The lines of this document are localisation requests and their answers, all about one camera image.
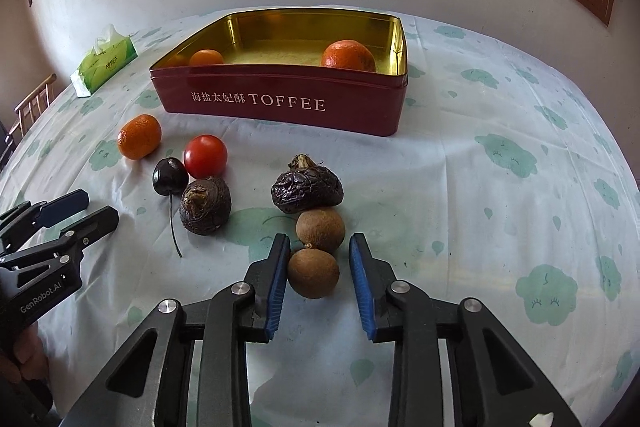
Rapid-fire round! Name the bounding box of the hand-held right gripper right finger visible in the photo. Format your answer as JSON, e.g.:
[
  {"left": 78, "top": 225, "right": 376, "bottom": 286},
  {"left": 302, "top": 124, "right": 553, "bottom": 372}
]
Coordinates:
[{"left": 348, "top": 233, "right": 583, "bottom": 427}]

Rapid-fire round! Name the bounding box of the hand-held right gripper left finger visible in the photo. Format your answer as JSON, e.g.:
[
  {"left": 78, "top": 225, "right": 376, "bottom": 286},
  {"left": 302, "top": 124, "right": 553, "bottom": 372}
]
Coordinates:
[{"left": 60, "top": 233, "right": 292, "bottom": 427}]

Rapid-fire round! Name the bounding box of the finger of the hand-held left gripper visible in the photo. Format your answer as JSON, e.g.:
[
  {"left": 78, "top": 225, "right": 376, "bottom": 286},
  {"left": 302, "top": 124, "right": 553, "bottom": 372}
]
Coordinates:
[
  {"left": 0, "top": 206, "right": 120, "bottom": 287},
  {"left": 0, "top": 189, "right": 90, "bottom": 249}
]

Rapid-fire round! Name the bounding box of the brown longan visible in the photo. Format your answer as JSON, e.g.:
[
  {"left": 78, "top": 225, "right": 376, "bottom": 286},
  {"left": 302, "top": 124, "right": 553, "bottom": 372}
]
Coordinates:
[
  {"left": 296, "top": 207, "right": 346, "bottom": 253},
  {"left": 287, "top": 247, "right": 341, "bottom": 300}
]

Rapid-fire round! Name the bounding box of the dark cherry with stem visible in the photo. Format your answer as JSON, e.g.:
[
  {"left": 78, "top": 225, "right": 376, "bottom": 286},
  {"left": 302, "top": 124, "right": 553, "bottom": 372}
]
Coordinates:
[{"left": 152, "top": 158, "right": 190, "bottom": 258}]

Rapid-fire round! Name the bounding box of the dark water chestnut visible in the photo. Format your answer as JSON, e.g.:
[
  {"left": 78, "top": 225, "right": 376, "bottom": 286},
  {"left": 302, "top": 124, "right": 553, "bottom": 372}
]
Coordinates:
[
  {"left": 179, "top": 176, "right": 233, "bottom": 236},
  {"left": 271, "top": 154, "right": 345, "bottom": 215}
]

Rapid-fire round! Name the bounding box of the orange mandarin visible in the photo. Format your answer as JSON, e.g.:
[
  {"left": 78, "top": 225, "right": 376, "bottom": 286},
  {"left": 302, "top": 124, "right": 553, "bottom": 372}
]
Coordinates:
[
  {"left": 321, "top": 39, "right": 377, "bottom": 72},
  {"left": 189, "top": 49, "right": 225, "bottom": 66},
  {"left": 117, "top": 114, "right": 163, "bottom": 160}
]

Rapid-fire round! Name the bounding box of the red cherry tomato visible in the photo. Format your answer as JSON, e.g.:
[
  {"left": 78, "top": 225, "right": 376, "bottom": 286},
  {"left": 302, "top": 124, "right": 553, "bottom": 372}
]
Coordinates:
[{"left": 183, "top": 134, "right": 229, "bottom": 180}]

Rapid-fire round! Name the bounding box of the red tin box gold inside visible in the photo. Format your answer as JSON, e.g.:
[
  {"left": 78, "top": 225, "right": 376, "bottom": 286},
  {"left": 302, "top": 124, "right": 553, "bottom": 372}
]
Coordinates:
[{"left": 149, "top": 8, "right": 410, "bottom": 138}]

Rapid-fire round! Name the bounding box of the person's left hand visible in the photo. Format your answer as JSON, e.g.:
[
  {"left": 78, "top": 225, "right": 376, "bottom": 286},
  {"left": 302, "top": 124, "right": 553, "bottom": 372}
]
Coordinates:
[{"left": 0, "top": 326, "right": 51, "bottom": 383}]

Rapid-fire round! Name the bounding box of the wooden chair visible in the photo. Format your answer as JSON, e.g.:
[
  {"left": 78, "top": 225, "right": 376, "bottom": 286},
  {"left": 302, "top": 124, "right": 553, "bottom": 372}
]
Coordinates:
[{"left": 14, "top": 73, "right": 58, "bottom": 138}]

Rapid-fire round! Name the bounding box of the white cloud print tablecloth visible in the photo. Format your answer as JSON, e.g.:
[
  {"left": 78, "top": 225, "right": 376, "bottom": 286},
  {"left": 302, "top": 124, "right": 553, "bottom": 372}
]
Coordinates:
[{"left": 0, "top": 9, "right": 640, "bottom": 427}]

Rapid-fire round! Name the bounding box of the green tissue pack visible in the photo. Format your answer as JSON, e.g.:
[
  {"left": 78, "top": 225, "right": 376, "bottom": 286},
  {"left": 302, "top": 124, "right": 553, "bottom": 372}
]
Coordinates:
[{"left": 70, "top": 24, "right": 138, "bottom": 96}]

